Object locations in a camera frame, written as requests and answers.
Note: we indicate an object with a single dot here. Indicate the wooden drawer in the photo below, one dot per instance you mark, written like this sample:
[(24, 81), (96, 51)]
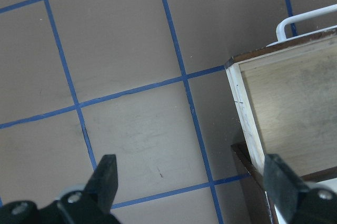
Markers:
[(285, 96)]

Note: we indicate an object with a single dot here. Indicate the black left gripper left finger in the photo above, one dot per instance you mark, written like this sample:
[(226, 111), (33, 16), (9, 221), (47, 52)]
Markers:
[(102, 185)]

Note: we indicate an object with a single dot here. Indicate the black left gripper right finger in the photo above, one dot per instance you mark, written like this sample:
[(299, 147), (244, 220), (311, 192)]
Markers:
[(283, 186)]

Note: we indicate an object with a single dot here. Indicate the white drawer handle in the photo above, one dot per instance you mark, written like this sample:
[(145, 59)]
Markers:
[(280, 30)]

